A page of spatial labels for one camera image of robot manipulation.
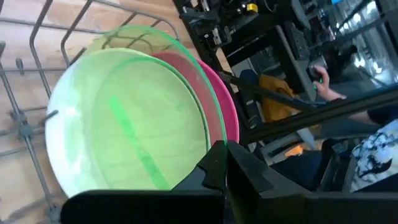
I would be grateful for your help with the person's hand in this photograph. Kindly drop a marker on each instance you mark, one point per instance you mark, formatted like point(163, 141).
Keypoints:
point(325, 87)

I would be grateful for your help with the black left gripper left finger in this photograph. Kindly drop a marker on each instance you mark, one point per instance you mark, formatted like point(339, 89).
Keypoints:
point(140, 208)

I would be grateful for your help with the person's forearm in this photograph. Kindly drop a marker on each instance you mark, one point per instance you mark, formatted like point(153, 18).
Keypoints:
point(357, 115)

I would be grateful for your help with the green plastic cup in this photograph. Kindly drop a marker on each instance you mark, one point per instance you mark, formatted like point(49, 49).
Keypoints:
point(140, 124)

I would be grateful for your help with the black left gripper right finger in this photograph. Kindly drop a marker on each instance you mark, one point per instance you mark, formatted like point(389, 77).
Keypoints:
point(280, 208)

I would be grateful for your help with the yellow cloth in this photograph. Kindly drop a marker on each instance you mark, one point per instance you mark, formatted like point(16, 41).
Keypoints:
point(275, 105)

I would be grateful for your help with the pink plate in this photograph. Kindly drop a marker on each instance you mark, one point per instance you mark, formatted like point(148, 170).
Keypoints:
point(228, 109)

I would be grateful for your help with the person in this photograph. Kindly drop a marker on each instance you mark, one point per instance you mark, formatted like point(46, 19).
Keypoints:
point(373, 155)

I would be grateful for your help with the black handheld controller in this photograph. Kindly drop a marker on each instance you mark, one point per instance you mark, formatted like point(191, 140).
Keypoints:
point(315, 73)

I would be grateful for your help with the white plate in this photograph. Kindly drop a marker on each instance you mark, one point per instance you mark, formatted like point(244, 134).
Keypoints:
point(57, 133)

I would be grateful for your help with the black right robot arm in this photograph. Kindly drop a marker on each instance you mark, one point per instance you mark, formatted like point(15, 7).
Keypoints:
point(261, 15)

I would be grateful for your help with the black metal frame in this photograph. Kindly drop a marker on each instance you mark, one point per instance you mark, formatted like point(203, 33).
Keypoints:
point(311, 119)

